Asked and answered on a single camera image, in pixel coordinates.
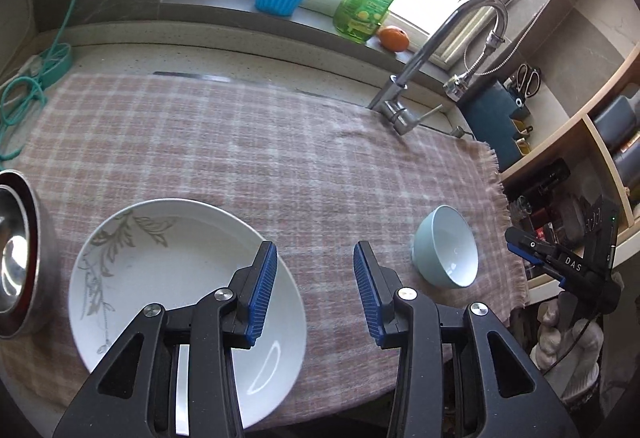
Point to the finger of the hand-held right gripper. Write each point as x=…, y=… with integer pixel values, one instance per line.
x=532, y=243
x=532, y=260

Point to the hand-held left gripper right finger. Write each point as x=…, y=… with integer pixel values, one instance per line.
x=365, y=288

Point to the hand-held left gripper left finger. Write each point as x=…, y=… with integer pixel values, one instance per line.
x=262, y=288

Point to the light blue bowl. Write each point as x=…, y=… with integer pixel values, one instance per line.
x=450, y=243

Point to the white plate grey leaf print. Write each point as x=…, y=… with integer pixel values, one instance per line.
x=150, y=278

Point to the large steel bowl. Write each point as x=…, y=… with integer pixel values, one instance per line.
x=45, y=278

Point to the small steel bowl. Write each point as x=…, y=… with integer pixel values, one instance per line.
x=12, y=263

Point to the white figurine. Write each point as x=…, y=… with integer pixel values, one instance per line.
x=580, y=363

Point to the beige wooden shelf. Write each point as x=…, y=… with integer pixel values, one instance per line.
x=550, y=143

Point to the pink checked cloth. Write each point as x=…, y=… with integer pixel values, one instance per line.
x=300, y=168

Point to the dark blue knife block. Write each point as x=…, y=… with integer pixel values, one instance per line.
x=492, y=118

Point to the dark grey container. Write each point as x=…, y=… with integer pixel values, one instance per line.
x=615, y=123

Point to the chrome kitchen faucet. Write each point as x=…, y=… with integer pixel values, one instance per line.
x=425, y=53

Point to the orange fruit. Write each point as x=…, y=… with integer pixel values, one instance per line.
x=393, y=39

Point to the teal power strip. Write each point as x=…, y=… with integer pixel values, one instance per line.
x=59, y=63

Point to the white power strip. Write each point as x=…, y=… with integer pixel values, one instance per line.
x=32, y=64

